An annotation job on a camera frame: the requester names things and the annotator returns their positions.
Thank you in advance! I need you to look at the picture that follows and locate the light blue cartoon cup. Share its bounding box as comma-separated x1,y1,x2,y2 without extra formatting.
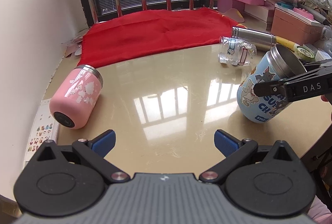
237,44,306,123

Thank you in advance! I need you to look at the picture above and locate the pink steel cup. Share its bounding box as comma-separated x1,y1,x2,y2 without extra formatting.
50,64,104,129

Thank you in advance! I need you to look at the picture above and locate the clear plastic cup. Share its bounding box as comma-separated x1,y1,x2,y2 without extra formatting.
218,37,257,67

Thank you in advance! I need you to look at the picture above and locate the person's hand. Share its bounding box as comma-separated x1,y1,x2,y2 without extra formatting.
320,95,332,119

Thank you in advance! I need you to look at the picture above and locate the green tape roll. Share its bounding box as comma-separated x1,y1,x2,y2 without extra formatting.
294,46,315,62

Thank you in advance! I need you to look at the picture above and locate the yellow tube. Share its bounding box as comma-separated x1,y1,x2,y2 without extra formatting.
276,36,299,51

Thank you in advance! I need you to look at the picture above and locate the sticker sheet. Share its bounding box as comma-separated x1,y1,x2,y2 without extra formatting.
23,99,60,167

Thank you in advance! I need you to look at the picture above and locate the pink storage box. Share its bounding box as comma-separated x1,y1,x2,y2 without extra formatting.
271,5,323,45

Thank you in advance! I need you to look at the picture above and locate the stainless steel thermos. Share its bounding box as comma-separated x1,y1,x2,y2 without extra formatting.
232,27,277,51

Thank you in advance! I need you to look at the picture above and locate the red cloth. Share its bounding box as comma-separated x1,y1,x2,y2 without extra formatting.
79,7,239,68

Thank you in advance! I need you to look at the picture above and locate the pink step stool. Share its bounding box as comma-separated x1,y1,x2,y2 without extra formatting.
217,0,265,13

